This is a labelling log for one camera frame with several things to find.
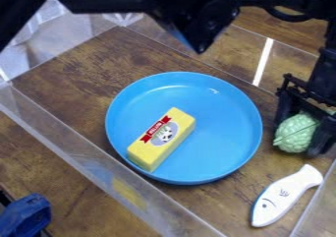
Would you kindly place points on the blue clamp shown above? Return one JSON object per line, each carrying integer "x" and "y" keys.
{"x": 25, "y": 217}

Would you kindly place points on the yellow butter block toy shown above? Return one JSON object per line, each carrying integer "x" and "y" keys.
{"x": 161, "y": 138}

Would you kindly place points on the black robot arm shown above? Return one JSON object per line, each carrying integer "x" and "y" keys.
{"x": 194, "y": 21}

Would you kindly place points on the blue round plate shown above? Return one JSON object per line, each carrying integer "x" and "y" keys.
{"x": 228, "y": 130}

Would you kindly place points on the white wooden fish toy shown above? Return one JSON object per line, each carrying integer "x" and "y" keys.
{"x": 281, "y": 194}

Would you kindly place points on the clear acrylic enclosure wall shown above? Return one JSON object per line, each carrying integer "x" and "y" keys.
{"x": 58, "y": 81}

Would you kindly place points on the white grid cloth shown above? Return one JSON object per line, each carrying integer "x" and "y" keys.
{"x": 46, "y": 13}

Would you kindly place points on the green bitter gourd toy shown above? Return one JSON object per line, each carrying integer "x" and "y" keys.
{"x": 293, "y": 134}

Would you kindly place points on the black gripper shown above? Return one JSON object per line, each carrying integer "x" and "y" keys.
{"x": 318, "y": 88}

